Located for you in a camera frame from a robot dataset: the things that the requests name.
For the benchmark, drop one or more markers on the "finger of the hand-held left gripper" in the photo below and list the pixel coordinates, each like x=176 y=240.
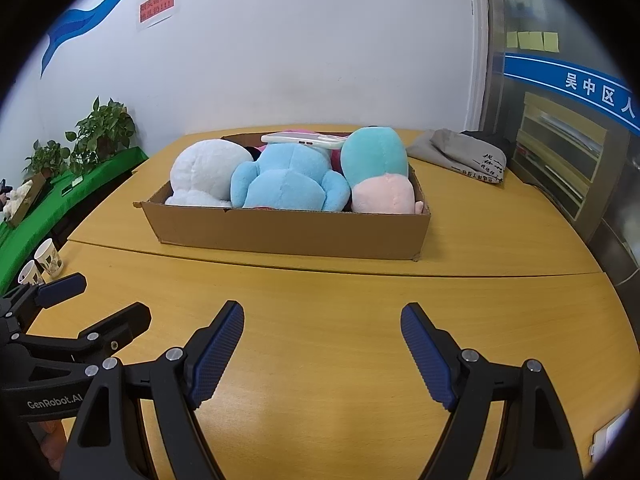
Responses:
x=62 y=287
x=117 y=321

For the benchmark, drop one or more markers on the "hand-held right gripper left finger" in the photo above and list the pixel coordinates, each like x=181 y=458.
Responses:
x=220 y=350

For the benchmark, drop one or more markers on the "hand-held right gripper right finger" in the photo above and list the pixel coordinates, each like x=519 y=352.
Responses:
x=425 y=355

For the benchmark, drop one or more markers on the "panda plush toy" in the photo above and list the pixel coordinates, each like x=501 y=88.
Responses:
x=205 y=170

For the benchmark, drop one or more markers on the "light blue plush toy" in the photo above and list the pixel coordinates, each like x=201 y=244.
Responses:
x=285 y=180

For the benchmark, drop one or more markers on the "pink and teal pig plush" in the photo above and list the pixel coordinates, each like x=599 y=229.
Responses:
x=375 y=155

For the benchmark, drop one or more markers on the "white phone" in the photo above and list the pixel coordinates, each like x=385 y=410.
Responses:
x=300 y=139

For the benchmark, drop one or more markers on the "wooden desktop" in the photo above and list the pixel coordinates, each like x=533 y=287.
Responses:
x=325 y=320

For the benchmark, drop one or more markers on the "printed paper cup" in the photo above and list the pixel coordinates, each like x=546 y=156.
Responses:
x=49 y=257
x=29 y=274

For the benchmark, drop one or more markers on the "green tablecloth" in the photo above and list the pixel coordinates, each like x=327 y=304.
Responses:
x=75 y=197

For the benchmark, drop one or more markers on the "small brown cardboard box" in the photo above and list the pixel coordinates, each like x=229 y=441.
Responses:
x=32 y=197

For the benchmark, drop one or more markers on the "white fluffy toy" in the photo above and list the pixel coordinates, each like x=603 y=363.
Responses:
x=15 y=200

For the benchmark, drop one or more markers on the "small potted green plant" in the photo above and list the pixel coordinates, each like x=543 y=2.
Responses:
x=47 y=157

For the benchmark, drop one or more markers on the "large potted green plant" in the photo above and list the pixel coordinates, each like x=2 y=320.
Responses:
x=102 y=127

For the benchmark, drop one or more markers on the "white desk socket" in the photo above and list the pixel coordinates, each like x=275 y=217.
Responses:
x=610 y=435

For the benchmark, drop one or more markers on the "grey cloth bag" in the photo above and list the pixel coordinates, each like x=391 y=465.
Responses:
x=450 y=152

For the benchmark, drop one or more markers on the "magenta plush toy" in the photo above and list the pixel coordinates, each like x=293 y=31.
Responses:
x=336 y=164

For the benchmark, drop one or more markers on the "black cloth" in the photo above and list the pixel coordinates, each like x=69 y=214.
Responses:
x=492 y=142

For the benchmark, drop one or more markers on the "yellow document shelf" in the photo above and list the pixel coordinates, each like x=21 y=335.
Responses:
x=560 y=155

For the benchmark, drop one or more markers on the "blue window banner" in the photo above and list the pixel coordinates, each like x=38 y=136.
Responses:
x=560 y=77

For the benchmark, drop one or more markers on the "yellow sticky note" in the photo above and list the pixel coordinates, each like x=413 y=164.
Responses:
x=531 y=41
x=551 y=42
x=512 y=40

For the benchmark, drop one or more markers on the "blue wall decal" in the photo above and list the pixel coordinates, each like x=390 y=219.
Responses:
x=75 y=22

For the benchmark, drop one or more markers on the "red wall sign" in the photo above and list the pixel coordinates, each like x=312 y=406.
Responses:
x=156 y=6

